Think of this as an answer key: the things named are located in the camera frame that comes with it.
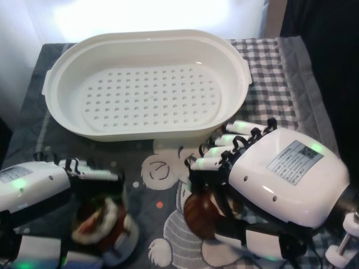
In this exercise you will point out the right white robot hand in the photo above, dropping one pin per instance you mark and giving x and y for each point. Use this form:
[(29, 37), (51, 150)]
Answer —
[(280, 190)]

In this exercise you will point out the white cake with chocolate drip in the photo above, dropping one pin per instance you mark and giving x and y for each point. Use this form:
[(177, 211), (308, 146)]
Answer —
[(98, 221)]

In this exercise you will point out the white oval perforated basin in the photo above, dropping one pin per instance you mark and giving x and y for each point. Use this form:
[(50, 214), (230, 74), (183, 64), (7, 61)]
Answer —
[(151, 95)]

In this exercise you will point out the brown cake with red cherry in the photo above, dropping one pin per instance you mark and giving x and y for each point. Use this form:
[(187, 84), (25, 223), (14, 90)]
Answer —
[(202, 213)]

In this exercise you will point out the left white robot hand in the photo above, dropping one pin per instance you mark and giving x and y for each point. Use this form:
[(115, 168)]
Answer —
[(42, 179)]

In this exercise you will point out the grey quilt with printed bear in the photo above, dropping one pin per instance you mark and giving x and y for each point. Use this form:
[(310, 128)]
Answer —
[(280, 92)]

